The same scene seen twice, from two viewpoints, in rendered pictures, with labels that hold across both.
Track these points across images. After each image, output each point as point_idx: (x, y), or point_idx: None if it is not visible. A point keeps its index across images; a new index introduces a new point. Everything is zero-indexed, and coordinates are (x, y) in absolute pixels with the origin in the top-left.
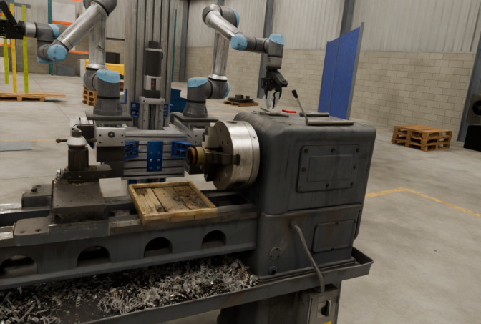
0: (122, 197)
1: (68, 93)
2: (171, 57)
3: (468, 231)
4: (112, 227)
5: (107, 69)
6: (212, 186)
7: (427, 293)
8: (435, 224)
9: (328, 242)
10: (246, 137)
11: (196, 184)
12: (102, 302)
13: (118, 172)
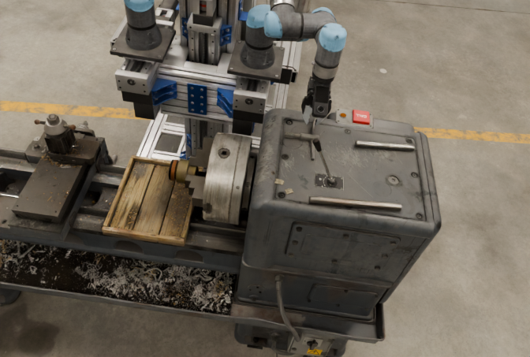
0: (121, 169)
1: None
2: None
3: None
4: (75, 228)
5: None
6: (374, 54)
7: (526, 348)
8: None
9: (333, 299)
10: (226, 186)
11: (354, 43)
12: (87, 261)
13: (148, 114)
